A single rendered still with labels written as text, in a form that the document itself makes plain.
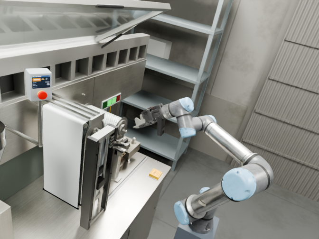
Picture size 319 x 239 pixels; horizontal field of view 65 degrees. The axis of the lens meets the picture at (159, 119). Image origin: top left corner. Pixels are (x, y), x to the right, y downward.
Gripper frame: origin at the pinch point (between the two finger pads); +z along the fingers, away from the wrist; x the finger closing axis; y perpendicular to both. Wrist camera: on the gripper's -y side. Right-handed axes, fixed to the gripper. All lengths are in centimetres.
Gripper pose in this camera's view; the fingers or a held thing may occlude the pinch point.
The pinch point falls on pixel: (137, 126)
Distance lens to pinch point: 141.4
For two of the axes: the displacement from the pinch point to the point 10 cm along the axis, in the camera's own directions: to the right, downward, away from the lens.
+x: -4.1, 3.5, -8.4
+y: -4.2, -8.9, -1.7
